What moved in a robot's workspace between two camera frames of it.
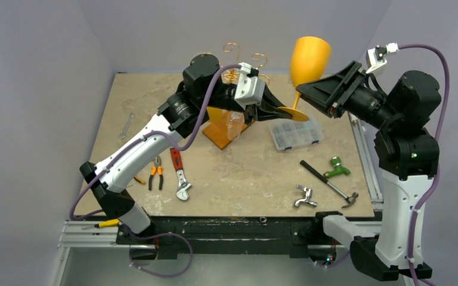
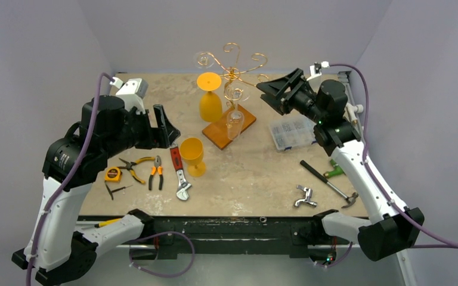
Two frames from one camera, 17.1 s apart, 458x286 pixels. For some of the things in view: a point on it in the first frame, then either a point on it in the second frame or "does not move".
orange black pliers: x=157 y=163 does not move
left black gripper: x=265 y=111 to x=161 y=136
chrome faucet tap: x=309 y=193 does not move
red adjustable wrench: x=182 y=191 does not move
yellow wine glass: x=310 y=59 to x=191 y=149
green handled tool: x=339 y=170 does not move
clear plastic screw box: x=288 y=134 does not move
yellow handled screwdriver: x=110 y=223 does not move
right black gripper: x=344 y=88 to x=289 y=93
